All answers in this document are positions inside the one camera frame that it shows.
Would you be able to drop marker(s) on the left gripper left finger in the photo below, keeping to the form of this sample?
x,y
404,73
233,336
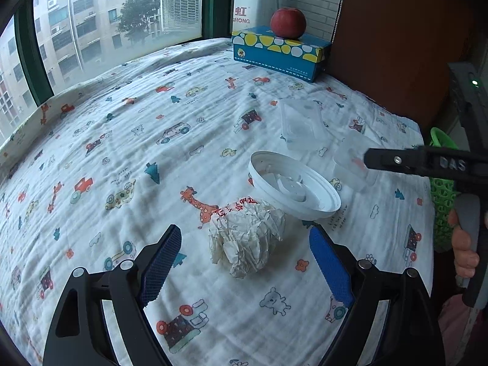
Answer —
x,y
156,262

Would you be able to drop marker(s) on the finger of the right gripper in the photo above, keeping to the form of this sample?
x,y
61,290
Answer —
x,y
401,161

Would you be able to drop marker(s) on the person right hand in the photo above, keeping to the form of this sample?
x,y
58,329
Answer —
x,y
465,259

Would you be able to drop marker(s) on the cartoon print bed sheet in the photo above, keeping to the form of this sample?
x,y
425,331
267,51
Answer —
x,y
107,166

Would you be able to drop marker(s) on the red apple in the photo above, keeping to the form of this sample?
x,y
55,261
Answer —
x,y
289,23

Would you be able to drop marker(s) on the white paper ball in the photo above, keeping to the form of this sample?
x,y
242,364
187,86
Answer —
x,y
243,234

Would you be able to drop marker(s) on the window poster sticker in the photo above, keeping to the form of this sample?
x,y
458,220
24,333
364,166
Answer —
x,y
246,0

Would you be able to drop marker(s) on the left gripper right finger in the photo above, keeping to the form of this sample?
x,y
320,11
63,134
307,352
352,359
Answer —
x,y
331,266

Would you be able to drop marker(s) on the green window frame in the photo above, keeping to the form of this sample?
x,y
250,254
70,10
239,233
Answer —
x,y
50,45

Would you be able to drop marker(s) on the green perforated trash basket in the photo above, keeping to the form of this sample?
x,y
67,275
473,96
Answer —
x,y
442,195

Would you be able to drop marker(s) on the blue yellow tissue box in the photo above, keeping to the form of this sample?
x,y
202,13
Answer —
x,y
303,58

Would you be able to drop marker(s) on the brown wooden cabinet panel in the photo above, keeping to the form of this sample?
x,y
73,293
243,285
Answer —
x,y
397,51

